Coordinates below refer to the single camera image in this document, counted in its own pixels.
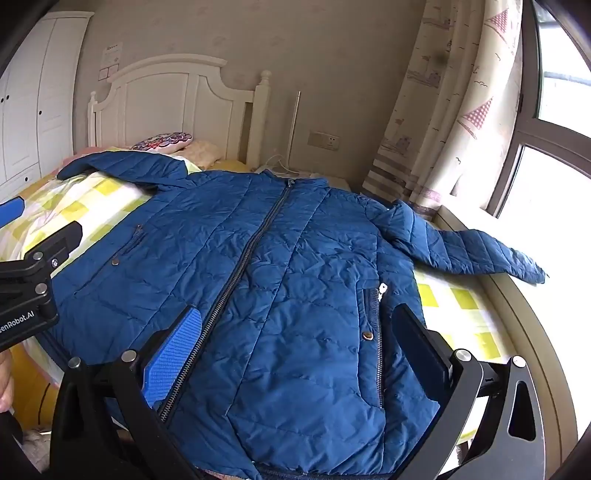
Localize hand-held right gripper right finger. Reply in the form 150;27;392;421
392;304;551;480

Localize yellow checkered bed sheet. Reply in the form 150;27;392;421
0;154;518;446

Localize wall socket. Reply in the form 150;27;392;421
308;130;341;151

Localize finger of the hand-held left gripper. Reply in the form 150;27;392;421
0;220;84;296
0;197;25;230

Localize white wardrobe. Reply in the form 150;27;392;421
0;11;95;200

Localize purple patterned pillow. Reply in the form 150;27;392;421
130;132;194;153

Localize white nightstand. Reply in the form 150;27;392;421
255;164;350;191

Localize dark framed window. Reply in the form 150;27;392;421
488;0;591;223

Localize person's left hand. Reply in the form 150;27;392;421
0;354;16;412

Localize pink cloth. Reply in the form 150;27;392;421
56;146;117;177

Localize beige plush pillow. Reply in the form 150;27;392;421
185;140;225;168

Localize paper wall chart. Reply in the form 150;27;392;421
100;41;125;83

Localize blue quilted jacket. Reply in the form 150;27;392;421
34;150;549;480

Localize window ledge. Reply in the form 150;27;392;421
434;203;591;441

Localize printed cream curtain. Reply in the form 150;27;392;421
362;0;526;221

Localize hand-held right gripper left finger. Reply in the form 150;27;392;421
48;307;202;480

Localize yellow blanket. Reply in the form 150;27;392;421
10;344;62;428

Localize white wooden headboard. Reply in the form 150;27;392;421
88;54;272;168

